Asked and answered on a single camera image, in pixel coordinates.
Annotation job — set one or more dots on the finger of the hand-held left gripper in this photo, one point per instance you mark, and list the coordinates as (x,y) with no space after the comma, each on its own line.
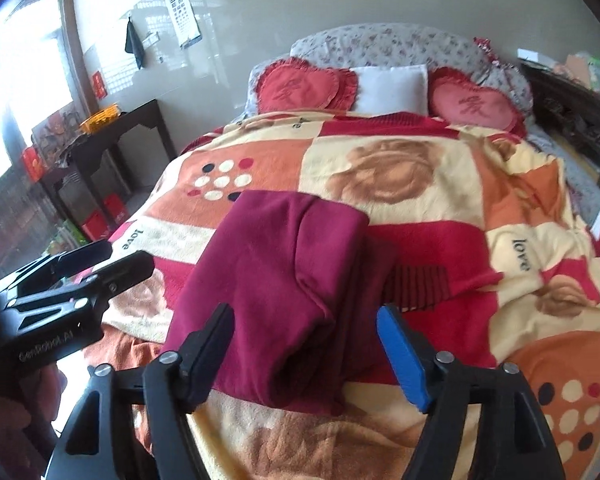
(80,257)
(125,270)

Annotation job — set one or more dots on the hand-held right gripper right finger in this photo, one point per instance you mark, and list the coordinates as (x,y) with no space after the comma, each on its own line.
(405,360)

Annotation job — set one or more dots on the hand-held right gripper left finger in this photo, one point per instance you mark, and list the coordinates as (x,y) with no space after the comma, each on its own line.
(215,355)

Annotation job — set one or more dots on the maroon fleece garment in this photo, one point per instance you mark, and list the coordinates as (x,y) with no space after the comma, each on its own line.
(280,270)

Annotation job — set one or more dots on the person's left hand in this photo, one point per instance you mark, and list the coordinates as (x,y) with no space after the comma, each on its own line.
(47,390)

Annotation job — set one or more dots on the red crate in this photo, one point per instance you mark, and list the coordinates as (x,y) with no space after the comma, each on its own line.
(107,217)

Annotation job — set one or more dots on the red knit sweater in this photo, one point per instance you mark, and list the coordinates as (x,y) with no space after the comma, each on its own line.
(415,285)

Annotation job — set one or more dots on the red box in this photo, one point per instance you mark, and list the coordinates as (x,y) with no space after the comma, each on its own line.
(34,162)

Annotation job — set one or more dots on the yellow plastic basket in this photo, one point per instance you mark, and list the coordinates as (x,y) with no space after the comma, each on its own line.
(100,119)

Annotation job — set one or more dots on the dark wooden table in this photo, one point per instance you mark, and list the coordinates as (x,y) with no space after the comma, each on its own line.
(130,125)

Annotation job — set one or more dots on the printed orange red blanket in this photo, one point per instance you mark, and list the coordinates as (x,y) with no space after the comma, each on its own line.
(430,175)

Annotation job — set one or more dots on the dark hanging cloth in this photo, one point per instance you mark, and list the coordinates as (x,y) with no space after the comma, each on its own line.
(135,45)

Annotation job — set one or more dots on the red heart pillow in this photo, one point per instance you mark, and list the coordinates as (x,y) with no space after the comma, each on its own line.
(297,87)
(349,90)
(475,105)

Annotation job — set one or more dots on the white pillow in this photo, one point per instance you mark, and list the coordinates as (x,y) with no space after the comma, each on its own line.
(392,87)

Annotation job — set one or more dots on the floral quilt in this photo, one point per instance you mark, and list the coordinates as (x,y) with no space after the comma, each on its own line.
(380,42)

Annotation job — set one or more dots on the red wall sign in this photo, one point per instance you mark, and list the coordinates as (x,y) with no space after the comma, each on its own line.
(100,85)

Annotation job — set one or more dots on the white wall hook rack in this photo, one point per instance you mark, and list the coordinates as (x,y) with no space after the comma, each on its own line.
(151,40)

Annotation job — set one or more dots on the eye chart wall poster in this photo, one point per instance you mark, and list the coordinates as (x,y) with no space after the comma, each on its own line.
(182,15)

